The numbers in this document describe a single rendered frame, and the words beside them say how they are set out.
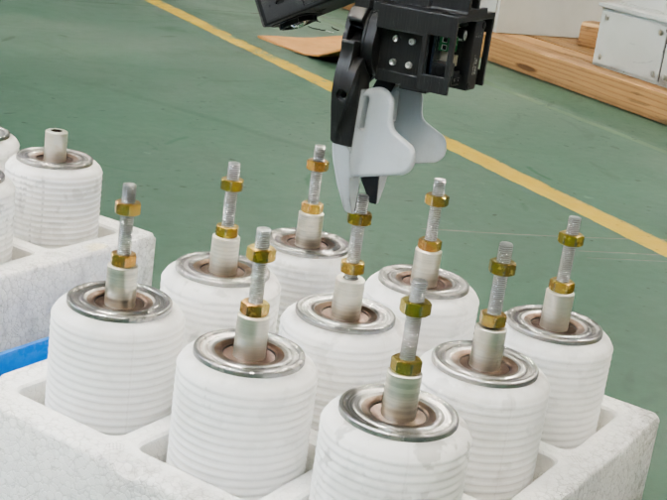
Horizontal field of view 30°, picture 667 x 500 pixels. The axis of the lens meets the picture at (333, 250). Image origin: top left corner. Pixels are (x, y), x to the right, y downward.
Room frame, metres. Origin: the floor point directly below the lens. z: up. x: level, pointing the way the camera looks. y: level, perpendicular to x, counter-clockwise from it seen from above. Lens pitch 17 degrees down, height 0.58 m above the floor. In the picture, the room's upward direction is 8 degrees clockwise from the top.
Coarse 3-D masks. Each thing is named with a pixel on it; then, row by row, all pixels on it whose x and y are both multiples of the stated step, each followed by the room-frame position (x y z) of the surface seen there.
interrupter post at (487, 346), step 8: (480, 328) 0.81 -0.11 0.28; (488, 328) 0.81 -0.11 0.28; (504, 328) 0.81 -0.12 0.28; (480, 336) 0.80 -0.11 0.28; (488, 336) 0.80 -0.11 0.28; (496, 336) 0.80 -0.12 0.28; (504, 336) 0.81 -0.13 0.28; (472, 344) 0.81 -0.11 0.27; (480, 344) 0.80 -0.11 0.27; (488, 344) 0.80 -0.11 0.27; (496, 344) 0.80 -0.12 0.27; (472, 352) 0.81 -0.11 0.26; (480, 352) 0.80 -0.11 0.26; (488, 352) 0.80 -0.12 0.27; (496, 352) 0.80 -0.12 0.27; (472, 360) 0.81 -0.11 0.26; (480, 360) 0.80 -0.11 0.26; (488, 360) 0.80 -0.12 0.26; (496, 360) 0.80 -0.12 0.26; (480, 368) 0.80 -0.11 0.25; (488, 368) 0.80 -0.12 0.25; (496, 368) 0.80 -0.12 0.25
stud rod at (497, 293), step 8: (504, 248) 0.81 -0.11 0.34; (512, 248) 0.81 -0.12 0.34; (504, 256) 0.81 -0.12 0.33; (496, 280) 0.81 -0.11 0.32; (504, 280) 0.81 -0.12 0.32; (496, 288) 0.81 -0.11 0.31; (504, 288) 0.81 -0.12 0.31; (496, 296) 0.81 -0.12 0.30; (488, 304) 0.81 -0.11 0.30; (496, 304) 0.81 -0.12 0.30; (488, 312) 0.81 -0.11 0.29; (496, 312) 0.81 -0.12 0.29; (496, 328) 0.81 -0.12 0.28
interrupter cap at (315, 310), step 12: (300, 300) 0.88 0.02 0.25; (312, 300) 0.89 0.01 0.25; (324, 300) 0.89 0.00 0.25; (300, 312) 0.86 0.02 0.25; (312, 312) 0.86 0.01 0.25; (324, 312) 0.87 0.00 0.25; (360, 312) 0.88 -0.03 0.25; (372, 312) 0.88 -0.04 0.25; (384, 312) 0.88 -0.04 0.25; (312, 324) 0.84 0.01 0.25; (324, 324) 0.84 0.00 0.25; (336, 324) 0.85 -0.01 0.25; (348, 324) 0.85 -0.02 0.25; (360, 324) 0.85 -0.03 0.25; (372, 324) 0.85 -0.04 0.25; (384, 324) 0.85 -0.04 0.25
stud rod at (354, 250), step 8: (360, 200) 0.87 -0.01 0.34; (360, 208) 0.87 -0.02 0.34; (352, 232) 0.87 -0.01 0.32; (360, 232) 0.87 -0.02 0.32; (352, 240) 0.87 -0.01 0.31; (360, 240) 0.87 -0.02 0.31; (352, 248) 0.87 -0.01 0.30; (360, 248) 0.87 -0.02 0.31; (352, 256) 0.87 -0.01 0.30; (352, 280) 0.87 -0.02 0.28
